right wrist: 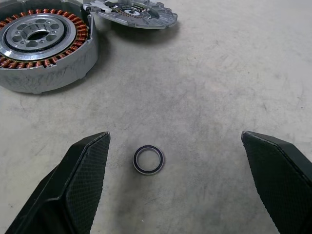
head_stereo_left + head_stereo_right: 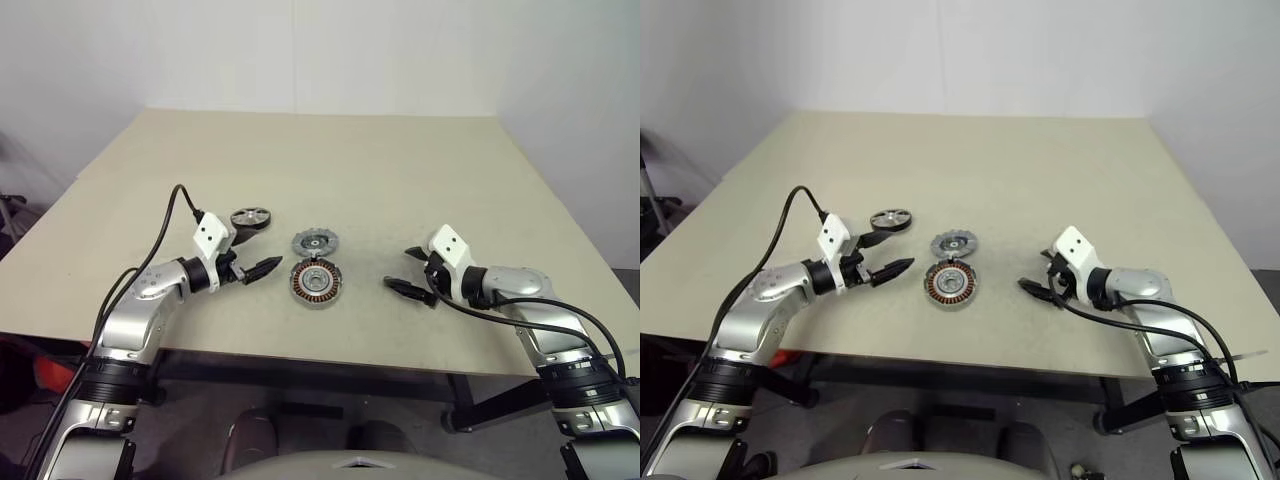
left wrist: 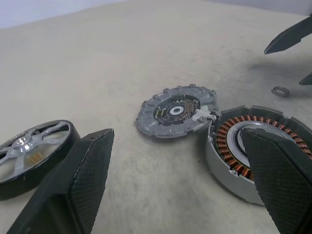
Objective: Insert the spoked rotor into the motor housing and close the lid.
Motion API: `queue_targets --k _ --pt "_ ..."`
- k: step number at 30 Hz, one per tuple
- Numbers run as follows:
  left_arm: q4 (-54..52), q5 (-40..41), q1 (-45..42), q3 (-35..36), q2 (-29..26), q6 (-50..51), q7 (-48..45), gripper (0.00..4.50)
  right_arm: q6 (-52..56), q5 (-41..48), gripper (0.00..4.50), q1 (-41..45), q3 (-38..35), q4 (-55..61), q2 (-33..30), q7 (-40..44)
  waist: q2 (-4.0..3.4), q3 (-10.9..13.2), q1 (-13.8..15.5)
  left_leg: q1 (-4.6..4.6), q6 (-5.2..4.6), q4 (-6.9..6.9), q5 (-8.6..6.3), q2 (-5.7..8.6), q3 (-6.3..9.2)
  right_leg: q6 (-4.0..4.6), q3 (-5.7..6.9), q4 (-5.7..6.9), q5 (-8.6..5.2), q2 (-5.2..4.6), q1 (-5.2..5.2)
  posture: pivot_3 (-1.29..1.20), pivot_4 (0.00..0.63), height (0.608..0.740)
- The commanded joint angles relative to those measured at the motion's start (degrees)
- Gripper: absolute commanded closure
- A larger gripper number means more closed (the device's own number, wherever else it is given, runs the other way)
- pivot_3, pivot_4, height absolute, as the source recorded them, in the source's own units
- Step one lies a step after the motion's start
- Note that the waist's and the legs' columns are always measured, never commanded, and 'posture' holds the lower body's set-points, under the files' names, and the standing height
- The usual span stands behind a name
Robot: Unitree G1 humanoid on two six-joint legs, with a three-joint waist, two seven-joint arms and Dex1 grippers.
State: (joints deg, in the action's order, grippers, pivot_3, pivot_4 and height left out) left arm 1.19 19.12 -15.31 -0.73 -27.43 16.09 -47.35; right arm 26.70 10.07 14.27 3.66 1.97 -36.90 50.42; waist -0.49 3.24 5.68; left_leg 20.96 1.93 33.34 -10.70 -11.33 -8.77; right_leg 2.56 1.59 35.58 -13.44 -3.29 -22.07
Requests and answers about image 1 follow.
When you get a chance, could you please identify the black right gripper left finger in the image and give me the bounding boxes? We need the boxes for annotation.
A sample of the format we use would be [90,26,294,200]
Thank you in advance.
[4,132,111,234]

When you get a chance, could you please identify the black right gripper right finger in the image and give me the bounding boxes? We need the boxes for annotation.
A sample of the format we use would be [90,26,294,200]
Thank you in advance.
[240,130,312,234]

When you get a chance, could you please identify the small steel bearing ring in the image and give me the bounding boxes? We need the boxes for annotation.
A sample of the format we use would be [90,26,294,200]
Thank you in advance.
[133,145,165,176]

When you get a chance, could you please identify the motor stator housing copper windings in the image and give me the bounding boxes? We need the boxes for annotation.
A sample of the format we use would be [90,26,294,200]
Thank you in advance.
[0,0,99,95]

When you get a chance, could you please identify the silver round gear disc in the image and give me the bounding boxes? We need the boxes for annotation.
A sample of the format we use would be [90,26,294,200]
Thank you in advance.
[82,0,178,30]

